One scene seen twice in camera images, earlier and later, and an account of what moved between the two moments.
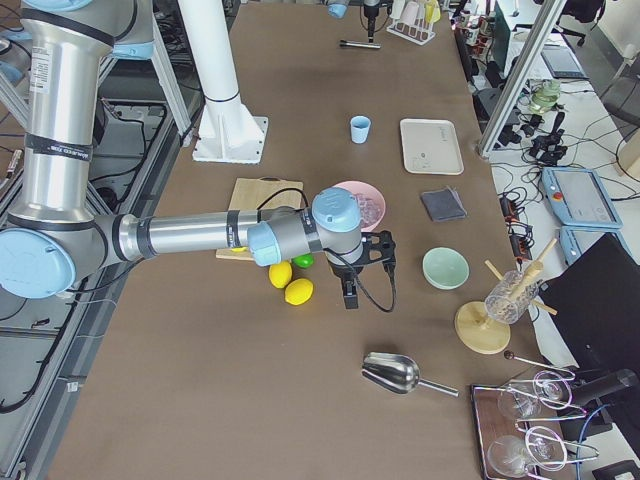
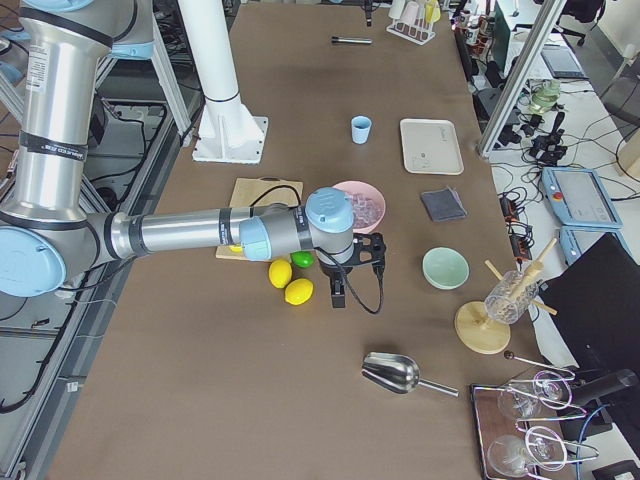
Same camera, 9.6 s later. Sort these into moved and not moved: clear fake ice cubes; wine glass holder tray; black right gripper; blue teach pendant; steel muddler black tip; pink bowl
Moved: black right gripper; steel muddler black tip
Not moved: pink bowl; clear fake ice cubes; blue teach pendant; wine glass holder tray
